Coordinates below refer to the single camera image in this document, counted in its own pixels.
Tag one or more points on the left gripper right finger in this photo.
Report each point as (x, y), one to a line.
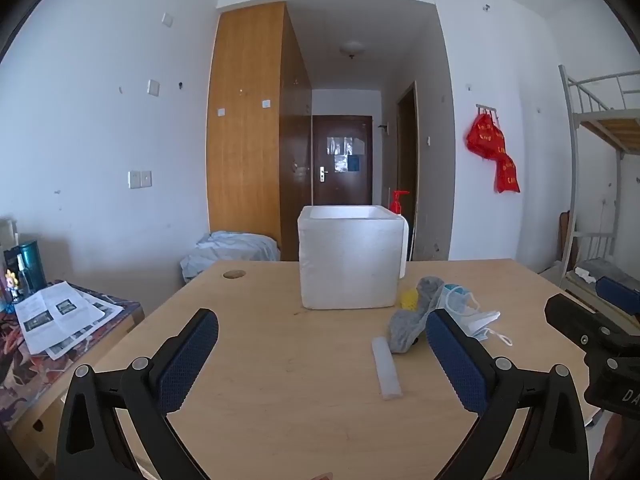
(552, 443)

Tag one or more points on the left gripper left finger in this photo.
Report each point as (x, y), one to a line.
(91, 442)

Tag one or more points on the blue surgical face mask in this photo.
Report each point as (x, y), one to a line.
(465, 310)

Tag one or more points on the white foam strip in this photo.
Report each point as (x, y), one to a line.
(385, 369)

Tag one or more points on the grey sock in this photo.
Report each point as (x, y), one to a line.
(406, 326)

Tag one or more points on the yellow foam fruit net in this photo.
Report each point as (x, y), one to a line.
(408, 300)

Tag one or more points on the patterned side table cloth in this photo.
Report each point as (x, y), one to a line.
(30, 383)

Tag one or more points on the printed paper sheets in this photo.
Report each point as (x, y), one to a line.
(60, 316)

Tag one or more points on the teal cylindrical canister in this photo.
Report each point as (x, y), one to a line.
(32, 265)

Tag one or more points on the light blue cloth pile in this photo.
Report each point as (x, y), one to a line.
(227, 246)

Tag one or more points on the red hanging banner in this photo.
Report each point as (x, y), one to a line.
(485, 139)

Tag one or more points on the white red pump bottle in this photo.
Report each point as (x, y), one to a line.
(395, 203)

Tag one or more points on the white styrofoam box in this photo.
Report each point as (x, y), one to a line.
(351, 257)

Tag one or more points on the wooden wardrobe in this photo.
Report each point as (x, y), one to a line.
(258, 127)

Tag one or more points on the dark brown entrance door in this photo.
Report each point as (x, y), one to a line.
(342, 156)

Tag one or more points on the ceiling lamp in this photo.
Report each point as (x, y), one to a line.
(351, 49)

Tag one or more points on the metal bunk bed frame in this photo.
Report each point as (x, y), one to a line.
(600, 230)

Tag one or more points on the double wall switch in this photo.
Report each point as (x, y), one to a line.
(139, 179)

